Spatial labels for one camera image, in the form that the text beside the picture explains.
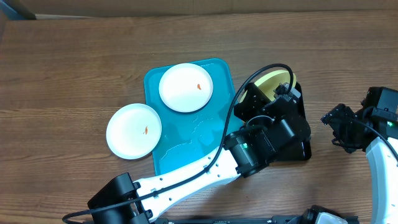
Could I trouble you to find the yellow-green plate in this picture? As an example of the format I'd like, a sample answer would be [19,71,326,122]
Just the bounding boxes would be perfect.
[239,70,290,105]

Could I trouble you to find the white plate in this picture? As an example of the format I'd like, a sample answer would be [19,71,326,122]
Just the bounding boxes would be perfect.
[159,63,213,113]
[106,103,162,159]

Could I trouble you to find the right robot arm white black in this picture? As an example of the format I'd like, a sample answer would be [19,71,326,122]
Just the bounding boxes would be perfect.
[321,104,397,223]

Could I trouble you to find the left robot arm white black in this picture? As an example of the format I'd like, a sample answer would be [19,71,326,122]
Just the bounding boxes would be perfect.
[88,83,311,223]

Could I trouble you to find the black rectangular tray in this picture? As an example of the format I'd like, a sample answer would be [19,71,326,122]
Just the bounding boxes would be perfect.
[277,82,312,162]

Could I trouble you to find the white plate on tray top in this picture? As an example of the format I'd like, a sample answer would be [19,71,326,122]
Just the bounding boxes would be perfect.
[159,63,213,113]

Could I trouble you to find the teal plastic tray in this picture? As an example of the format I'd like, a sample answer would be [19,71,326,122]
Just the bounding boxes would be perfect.
[144,58,235,175]

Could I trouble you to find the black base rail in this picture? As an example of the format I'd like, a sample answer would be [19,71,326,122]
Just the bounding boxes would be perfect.
[152,205,360,224]

